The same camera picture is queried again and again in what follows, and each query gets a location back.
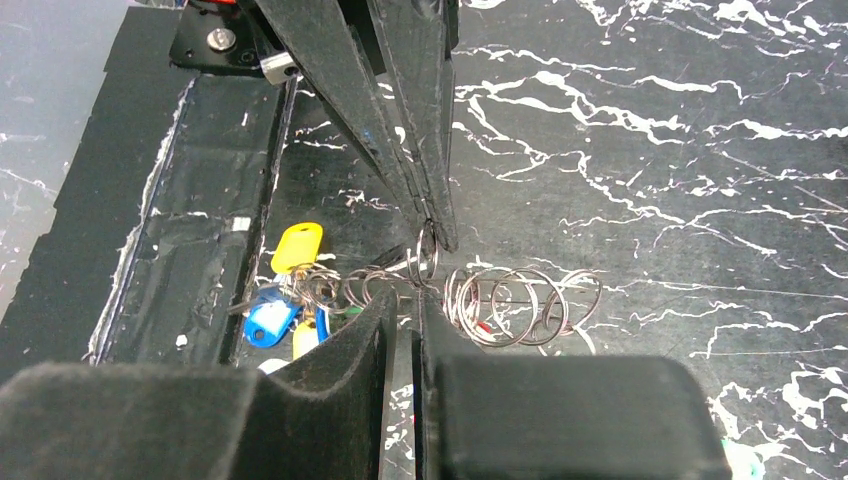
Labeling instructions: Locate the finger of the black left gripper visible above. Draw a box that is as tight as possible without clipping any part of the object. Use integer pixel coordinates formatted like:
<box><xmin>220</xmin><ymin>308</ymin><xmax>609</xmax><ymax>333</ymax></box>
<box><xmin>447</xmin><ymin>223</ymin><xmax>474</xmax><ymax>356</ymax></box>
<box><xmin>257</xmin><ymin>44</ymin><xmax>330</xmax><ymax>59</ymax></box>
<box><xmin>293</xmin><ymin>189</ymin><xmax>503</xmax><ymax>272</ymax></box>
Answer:
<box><xmin>257</xmin><ymin>1</ymin><xmax>426</xmax><ymax>229</ymax></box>
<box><xmin>367</xmin><ymin>1</ymin><xmax>459</xmax><ymax>252</ymax></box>

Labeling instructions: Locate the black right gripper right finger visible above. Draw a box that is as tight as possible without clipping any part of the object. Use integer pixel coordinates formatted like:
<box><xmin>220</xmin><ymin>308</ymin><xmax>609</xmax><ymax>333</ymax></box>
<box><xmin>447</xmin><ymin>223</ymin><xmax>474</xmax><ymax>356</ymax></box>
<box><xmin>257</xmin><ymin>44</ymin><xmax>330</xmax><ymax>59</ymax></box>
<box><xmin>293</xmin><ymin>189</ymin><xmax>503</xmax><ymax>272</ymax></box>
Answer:
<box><xmin>413</xmin><ymin>327</ymin><xmax>732</xmax><ymax>479</ymax></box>

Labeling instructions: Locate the blue key tag front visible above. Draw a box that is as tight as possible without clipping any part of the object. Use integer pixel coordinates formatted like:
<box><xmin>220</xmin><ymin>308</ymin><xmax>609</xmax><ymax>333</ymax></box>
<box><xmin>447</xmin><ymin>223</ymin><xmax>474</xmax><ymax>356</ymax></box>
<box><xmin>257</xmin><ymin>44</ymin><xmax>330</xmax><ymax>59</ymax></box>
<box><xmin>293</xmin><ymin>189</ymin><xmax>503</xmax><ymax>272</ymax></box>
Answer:
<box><xmin>244</xmin><ymin>301</ymin><xmax>302</xmax><ymax>348</ymax></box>

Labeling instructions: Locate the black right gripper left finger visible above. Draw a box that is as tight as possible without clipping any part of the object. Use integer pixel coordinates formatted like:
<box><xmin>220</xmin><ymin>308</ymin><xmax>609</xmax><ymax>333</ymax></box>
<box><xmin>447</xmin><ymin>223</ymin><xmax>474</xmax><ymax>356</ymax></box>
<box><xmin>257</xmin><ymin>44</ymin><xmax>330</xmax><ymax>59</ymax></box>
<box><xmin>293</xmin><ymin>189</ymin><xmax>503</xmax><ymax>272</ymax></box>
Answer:
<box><xmin>1</xmin><ymin>289</ymin><xmax>397</xmax><ymax>479</ymax></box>

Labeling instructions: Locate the yellow key tag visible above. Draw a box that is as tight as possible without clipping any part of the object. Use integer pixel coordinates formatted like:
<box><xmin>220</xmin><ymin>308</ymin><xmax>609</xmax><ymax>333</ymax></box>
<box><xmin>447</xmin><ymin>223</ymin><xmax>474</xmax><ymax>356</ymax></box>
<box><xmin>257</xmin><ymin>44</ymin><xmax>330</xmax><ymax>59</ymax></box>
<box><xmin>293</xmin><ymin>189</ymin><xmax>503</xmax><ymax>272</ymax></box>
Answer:
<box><xmin>270</xmin><ymin>222</ymin><xmax>323</xmax><ymax>274</ymax></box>

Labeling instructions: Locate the cluster of tagged keys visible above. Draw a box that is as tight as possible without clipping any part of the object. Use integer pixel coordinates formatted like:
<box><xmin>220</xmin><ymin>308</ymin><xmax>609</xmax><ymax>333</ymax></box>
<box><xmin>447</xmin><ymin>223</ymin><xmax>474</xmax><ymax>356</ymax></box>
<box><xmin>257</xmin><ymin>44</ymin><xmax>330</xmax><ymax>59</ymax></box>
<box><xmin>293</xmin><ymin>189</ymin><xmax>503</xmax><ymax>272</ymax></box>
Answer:
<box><xmin>227</xmin><ymin>227</ymin><xmax>603</xmax><ymax>362</ymax></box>

